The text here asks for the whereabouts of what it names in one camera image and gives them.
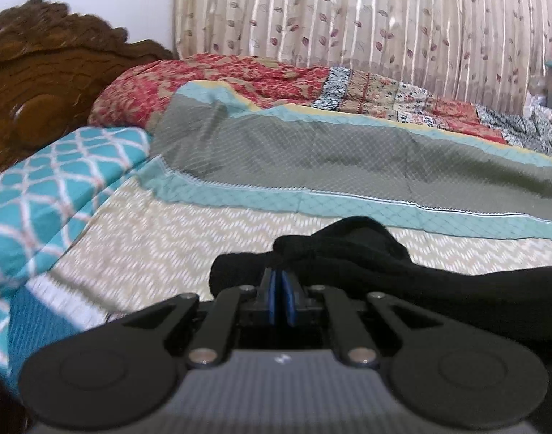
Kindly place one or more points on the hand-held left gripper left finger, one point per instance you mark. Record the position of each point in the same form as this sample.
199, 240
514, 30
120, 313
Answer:
268, 297

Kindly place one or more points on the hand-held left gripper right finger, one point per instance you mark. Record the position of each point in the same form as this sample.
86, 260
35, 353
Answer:
287, 299

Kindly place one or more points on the black pants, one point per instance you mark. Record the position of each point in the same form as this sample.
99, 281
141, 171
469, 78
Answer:
438, 294

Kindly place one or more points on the patterned teal grey bedspread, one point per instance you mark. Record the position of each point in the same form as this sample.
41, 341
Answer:
276, 153

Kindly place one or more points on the red patchwork quilt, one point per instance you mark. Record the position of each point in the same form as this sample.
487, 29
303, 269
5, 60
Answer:
239, 81

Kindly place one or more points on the teal lattice pillow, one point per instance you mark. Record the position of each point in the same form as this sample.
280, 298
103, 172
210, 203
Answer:
45, 190

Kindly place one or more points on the cream leaf-print curtain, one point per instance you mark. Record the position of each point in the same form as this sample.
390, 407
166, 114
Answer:
357, 18

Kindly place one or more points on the carved wooden headboard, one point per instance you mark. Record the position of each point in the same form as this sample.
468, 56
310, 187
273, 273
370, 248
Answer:
45, 77

